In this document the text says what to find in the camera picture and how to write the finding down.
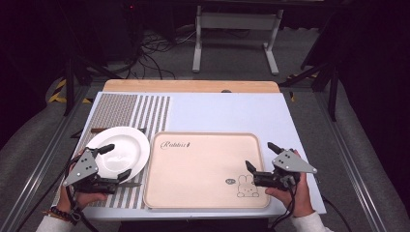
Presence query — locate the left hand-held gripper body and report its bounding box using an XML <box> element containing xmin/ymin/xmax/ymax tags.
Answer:
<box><xmin>62</xmin><ymin>146</ymin><xmax>120</xmax><ymax>195</ymax></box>

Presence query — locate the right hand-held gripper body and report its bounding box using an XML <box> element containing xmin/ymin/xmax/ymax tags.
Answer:
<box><xmin>252</xmin><ymin>148</ymin><xmax>318</xmax><ymax>191</ymax></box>

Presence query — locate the white round plate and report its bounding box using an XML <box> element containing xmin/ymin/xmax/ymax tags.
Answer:
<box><xmin>85</xmin><ymin>126</ymin><xmax>151</xmax><ymax>186</ymax></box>

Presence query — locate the beige rectangular tray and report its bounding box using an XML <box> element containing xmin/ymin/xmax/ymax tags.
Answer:
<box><xmin>143</xmin><ymin>130</ymin><xmax>271</xmax><ymax>210</ymax></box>

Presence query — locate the person's left hand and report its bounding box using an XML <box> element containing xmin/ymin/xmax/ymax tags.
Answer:
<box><xmin>57</xmin><ymin>149</ymin><xmax>108</xmax><ymax>213</ymax></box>

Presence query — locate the person's right hand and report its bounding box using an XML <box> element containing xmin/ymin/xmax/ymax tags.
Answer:
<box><xmin>264</xmin><ymin>149</ymin><xmax>316</xmax><ymax>218</ymax></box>

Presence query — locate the grey striped placemat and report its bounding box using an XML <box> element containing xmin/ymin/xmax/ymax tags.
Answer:
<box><xmin>52</xmin><ymin>93</ymin><xmax>172</xmax><ymax>210</ymax></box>

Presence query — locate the yellow black floor tape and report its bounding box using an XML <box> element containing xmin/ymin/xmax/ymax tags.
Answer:
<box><xmin>287</xmin><ymin>72</ymin><xmax>319</xmax><ymax>102</ymax></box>
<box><xmin>47</xmin><ymin>78</ymin><xmax>94</xmax><ymax>104</ymax></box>

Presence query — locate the black tripod stand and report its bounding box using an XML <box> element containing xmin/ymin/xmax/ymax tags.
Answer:
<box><xmin>62</xmin><ymin>54</ymin><xmax>124</xmax><ymax>118</ymax></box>

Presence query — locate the black metal stand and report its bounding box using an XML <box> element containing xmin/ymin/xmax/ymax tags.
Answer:
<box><xmin>278</xmin><ymin>61</ymin><xmax>340</xmax><ymax>123</ymax></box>

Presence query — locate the person's dark lap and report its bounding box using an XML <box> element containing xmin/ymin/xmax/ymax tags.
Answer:
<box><xmin>118</xmin><ymin>218</ymin><xmax>269</xmax><ymax>232</ymax></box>

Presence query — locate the wooden table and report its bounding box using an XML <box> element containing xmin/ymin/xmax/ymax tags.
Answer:
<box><xmin>102</xmin><ymin>79</ymin><xmax>280</xmax><ymax>95</ymax></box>

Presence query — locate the right hand-held gripper cable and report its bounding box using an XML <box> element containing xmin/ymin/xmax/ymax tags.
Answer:
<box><xmin>269</xmin><ymin>183</ymin><xmax>300</xmax><ymax>230</ymax></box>

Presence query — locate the aluminium floor rail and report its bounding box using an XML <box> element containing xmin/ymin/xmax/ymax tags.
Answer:
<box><xmin>0</xmin><ymin>86</ymin><xmax>95</xmax><ymax>232</ymax></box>
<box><xmin>313</xmin><ymin>91</ymin><xmax>390</xmax><ymax>232</ymax></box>

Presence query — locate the dark bead bracelet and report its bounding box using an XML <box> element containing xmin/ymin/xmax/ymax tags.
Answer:
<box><xmin>43</xmin><ymin>206</ymin><xmax>82</xmax><ymax>225</ymax></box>

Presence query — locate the black floor cable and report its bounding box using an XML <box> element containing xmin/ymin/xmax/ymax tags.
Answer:
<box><xmin>321</xmin><ymin>195</ymin><xmax>353</xmax><ymax>232</ymax></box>

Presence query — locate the tangle of black floor cables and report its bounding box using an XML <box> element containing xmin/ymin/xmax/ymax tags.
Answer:
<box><xmin>122</xmin><ymin>28</ymin><xmax>197</xmax><ymax>80</ymax></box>

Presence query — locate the white metal stand frame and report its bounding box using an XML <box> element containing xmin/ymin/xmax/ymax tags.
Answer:
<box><xmin>191</xmin><ymin>4</ymin><xmax>284</xmax><ymax>76</ymax></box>

